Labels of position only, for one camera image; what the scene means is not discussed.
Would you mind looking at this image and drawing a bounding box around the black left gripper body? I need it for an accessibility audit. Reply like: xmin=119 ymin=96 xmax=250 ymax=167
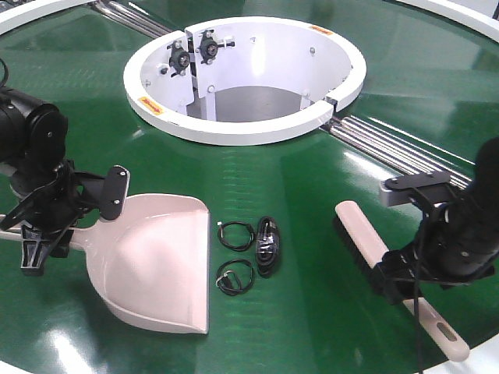
xmin=1 ymin=161 xmax=105 ymax=276

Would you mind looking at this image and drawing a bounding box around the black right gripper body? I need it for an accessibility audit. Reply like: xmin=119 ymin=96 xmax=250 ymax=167
xmin=369 ymin=186 xmax=498 ymax=305

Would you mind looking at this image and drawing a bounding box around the pink hand broom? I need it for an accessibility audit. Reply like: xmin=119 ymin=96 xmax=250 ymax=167
xmin=334 ymin=200 xmax=470 ymax=362

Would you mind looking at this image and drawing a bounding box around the pink dustpan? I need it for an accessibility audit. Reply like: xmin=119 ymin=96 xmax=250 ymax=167
xmin=0 ymin=193 xmax=211 ymax=335

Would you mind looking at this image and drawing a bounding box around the thin black cable coil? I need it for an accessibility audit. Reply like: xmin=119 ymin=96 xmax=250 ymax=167
xmin=216 ymin=221 xmax=255 ymax=251
xmin=214 ymin=258 xmax=256 ymax=296

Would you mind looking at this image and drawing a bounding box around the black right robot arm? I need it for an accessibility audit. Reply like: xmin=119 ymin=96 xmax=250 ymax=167
xmin=368 ymin=138 xmax=498 ymax=304

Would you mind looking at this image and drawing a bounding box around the white outer conveyor rim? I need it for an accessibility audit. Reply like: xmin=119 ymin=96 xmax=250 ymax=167
xmin=1 ymin=0 xmax=498 ymax=42

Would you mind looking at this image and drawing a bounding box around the chrome roller strip right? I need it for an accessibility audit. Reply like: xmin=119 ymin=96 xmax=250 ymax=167
xmin=320 ymin=115 xmax=474 ymax=189

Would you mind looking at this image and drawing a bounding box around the chrome roller strip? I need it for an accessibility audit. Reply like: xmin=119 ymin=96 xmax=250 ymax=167
xmin=90 ymin=1 xmax=172 ymax=38
xmin=320 ymin=115 xmax=474 ymax=189

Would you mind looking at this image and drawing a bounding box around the yellow warning sticker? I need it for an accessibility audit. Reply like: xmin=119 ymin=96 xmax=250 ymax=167
xmin=138 ymin=96 xmax=165 ymax=115

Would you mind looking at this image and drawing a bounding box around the left black bearing block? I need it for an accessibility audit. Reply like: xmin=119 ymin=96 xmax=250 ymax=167
xmin=159 ymin=40 xmax=190 ymax=77

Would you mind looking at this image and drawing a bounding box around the black bearing block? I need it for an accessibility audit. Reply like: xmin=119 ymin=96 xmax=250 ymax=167
xmin=197 ymin=30 xmax=235 ymax=65
xmin=159 ymin=40 xmax=190 ymax=77

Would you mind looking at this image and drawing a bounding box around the chrome roller strip far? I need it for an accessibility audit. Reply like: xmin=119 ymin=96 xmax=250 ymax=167
xmin=90 ymin=1 xmax=172 ymax=38

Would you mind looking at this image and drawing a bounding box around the right black bearing block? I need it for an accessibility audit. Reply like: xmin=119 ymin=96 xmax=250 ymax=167
xmin=197 ymin=30 xmax=235 ymax=65

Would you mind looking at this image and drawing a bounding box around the orange warning sticker far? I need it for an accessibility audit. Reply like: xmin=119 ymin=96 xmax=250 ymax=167
xmin=309 ymin=25 xmax=334 ymax=36

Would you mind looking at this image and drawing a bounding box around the white inner conveyor ring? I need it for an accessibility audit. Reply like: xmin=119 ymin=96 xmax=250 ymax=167
xmin=122 ymin=16 xmax=367 ymax=146

